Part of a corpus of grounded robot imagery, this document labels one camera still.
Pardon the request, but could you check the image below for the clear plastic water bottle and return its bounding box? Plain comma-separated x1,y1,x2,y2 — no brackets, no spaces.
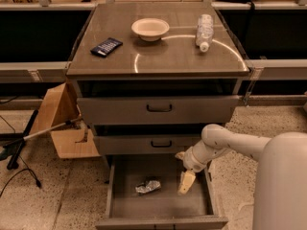
195,14,214,53

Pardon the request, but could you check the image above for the grey metal drawer cabinet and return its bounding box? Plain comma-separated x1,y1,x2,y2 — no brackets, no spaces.
66,1,250,174

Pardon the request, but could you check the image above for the black and white grabber stick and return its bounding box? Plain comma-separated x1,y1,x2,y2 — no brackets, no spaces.
0,117,82,170

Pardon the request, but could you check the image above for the light wooden box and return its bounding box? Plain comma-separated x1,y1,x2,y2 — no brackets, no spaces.
30,83,99,158

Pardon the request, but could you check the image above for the grey open bottom drawer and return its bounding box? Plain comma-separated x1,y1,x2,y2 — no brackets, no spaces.
96,154,228,230

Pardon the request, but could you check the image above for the grey middle drawer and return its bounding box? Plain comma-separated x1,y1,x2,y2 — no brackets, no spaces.
93,134,201,155

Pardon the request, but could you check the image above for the grey top drawer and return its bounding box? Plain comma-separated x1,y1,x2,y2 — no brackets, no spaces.
78,95,239,125

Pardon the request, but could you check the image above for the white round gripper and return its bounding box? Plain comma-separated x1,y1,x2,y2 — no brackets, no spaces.
175,146,206,195

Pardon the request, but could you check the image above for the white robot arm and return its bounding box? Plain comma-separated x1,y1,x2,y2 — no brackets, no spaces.
176,124,307,230

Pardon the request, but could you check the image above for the white paper bowl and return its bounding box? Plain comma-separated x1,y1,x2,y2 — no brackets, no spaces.
131,18,170,41

